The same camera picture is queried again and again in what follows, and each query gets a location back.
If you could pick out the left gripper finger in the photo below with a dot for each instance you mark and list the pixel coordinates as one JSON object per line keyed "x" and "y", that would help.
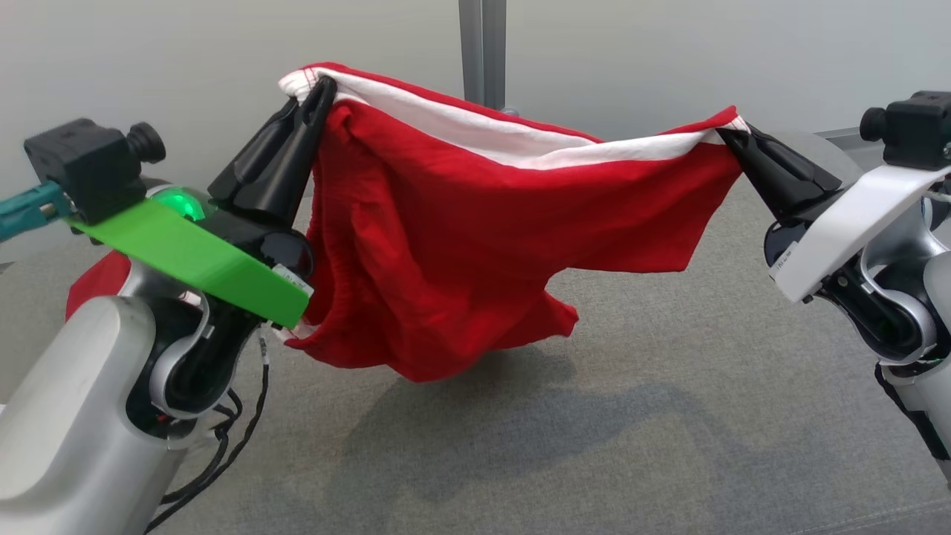
{"x": 252, "y": 160}
{"x": 290, "y": 178}

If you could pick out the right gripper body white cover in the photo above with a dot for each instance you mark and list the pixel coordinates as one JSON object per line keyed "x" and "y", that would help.
{"x": 854, "y": 223}

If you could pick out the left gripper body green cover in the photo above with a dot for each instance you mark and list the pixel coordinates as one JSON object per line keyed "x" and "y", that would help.
{"x": 200, "y": 260}

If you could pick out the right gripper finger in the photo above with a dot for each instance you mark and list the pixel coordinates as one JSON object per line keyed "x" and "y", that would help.
{"x": 776, "y": 193}
{"x": 806, "y": 169}

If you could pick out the red basketball jersey white sleeves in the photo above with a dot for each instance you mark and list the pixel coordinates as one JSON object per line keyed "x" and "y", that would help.
{"x": 96, "y": 282}

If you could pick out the red shorts with white trim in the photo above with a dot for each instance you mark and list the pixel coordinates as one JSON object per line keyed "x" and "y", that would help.
{"x": 446, "y": 245}

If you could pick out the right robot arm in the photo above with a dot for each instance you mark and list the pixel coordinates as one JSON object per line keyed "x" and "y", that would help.
{"x": 921, "y": 297}

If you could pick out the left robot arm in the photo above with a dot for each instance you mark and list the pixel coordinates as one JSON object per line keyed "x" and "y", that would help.
{"x": 67, "y": 416}

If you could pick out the grey partition base rail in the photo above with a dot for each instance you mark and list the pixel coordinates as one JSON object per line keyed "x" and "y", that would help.
{"x": 843, "y": 136}

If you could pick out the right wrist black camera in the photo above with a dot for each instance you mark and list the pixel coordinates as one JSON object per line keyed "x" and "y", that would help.
{"x": 917, "y": 126}

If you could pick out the wrist black camera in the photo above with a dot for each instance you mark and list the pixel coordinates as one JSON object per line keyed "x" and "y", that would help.
{"x": 917, "y": 126}
{"x": 82, "y": 167}

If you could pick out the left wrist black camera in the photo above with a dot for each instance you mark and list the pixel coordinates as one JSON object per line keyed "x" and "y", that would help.
{"x": 82, "y": 167}

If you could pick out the grey round-foot partition post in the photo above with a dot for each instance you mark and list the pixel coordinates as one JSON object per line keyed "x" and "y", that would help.
{"x": 470, "y": 52}
{"x": 495, "y": 52}

